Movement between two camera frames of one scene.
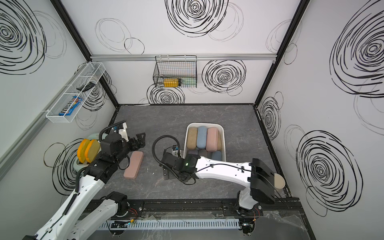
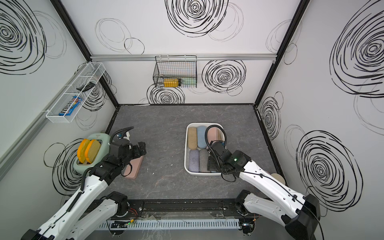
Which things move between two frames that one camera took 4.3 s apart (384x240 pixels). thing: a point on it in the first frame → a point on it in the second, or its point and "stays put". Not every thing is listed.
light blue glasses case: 202,137 stays put
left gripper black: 142,142 → 138,153
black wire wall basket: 175,71 stays put
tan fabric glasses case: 192,137 stays put
